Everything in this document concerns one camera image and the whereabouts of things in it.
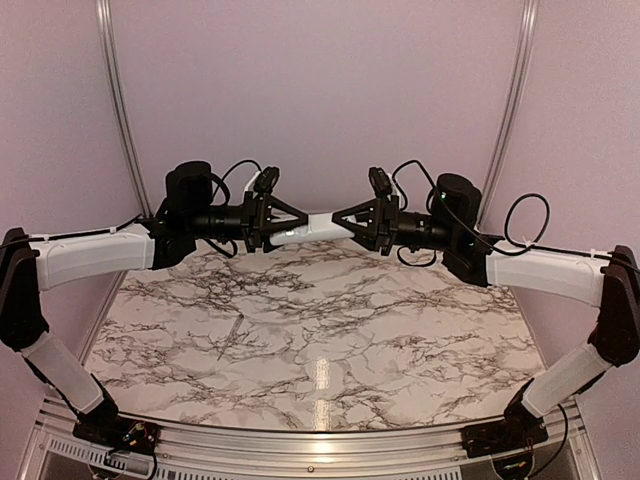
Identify white remote control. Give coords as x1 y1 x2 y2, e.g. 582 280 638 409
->
269 212 355 246

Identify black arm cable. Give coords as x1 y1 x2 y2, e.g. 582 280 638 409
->
392 159 640 274
0 159 266 251

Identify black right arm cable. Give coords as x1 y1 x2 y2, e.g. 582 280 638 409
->
392 159 640 274

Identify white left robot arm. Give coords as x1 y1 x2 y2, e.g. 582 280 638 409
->
1 160 308 445

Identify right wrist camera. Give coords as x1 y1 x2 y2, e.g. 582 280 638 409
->
368 167 398 198

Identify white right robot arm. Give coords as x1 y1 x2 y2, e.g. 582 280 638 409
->
332 167 639 448

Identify aluminium right corner post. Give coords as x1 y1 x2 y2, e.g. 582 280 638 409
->
478 0 539 226

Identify aluminium left corner post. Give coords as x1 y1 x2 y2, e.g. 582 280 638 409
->
95 0 152 217

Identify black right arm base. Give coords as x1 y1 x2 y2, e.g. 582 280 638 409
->
461 397 549 458

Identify aluminium front rail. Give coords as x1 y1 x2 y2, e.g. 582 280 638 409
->
29 397 601 480

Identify clear handled screwdriver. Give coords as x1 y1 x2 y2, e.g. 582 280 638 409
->
217 313 245 361

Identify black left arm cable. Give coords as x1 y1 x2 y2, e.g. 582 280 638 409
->
0 159 266 251

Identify aluminium corner post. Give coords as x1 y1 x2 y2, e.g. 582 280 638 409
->
478 0 539 226
95 0 152 217

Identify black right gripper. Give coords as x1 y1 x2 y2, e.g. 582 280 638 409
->
332 194 457 256

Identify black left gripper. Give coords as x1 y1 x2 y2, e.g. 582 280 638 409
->
187 189 309 252

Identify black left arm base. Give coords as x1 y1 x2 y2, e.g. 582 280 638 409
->
72 399 159 455

